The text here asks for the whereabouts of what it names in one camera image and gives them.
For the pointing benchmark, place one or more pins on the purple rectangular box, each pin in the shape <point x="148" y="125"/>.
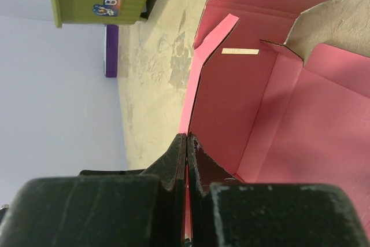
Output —
<point x="111" y="51"/>

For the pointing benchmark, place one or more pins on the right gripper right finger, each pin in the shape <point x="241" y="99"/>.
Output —
<point x="228" y="212"/>

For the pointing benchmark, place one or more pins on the pink paper box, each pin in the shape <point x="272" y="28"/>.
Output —
<point x="266" y="115"/>

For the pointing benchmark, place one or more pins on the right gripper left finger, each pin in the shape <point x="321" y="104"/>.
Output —
<point x="103" y="208"/>

